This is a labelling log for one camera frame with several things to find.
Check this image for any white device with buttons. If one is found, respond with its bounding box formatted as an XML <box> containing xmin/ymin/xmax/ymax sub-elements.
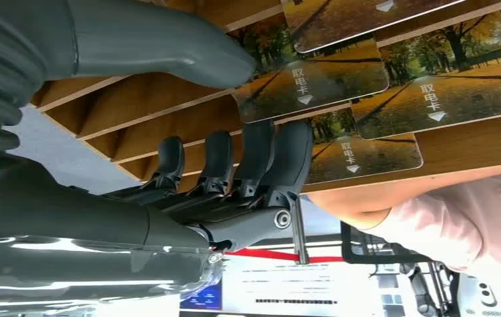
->
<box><xmin>457</xmin><ymin>273</ymin><xmax>501</xmax><ymax>317</ymax></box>

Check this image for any white printed notice board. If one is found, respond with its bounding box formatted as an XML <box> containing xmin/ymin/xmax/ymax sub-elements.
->
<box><xmin>220</xmin><ymin>255</ymin><xmax>385</xmax><ymax>317</ymax></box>

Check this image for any red ribbon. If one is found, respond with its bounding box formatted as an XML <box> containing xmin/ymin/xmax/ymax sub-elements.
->
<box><xmin>225</xmin><ymin>248</ymin><xmax>344</xmax><ymax>264</ymax></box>

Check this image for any black metal frame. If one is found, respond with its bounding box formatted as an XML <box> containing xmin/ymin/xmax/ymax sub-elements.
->
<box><xmin>339</xmin><ymin>221</ymin><xmax>433</xmax><ymax>266</ymax></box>

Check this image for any person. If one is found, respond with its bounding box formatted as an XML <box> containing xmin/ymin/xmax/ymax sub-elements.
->
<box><xmin>307</xmin><ymin>149</ymin><xmax>501</xmax><ymax>291</ymax></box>

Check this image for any metal pole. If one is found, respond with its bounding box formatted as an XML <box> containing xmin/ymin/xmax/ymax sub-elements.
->
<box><xmin>290</xmin><ymin>197</ymin><xmax>311</xmax><ymax>266</ymax></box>

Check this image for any autumn scene key card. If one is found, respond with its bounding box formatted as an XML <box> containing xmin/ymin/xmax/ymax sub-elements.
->
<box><xmin>232</xmin><ymin>15</ymin><xmax>390</xmax><ymax>125</ymax></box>
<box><xmin>350</xmin><ymin>10</ymin><xmax>501</xmax><ymax>141</ymax></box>
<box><xmin>282</xmin><ymin>0</ymin><xmax>468</xmax><ymax>54</ymax></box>
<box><xmin>305</xmin><ymin>107</ymin><xmax>425</xmax><ymax>186</ymax></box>

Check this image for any tiered wooden card holder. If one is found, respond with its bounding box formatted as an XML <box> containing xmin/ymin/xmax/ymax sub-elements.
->
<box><xmin>29</xmin><ymin>0</ymin><xmax>501</xmax><ymax>195</ymax></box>

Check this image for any blue display screen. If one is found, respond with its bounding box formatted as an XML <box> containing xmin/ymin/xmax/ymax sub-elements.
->
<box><xmin>179</xmin><ymin>279</ymin><xmax>224</xmax><ymax>312</ymax></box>

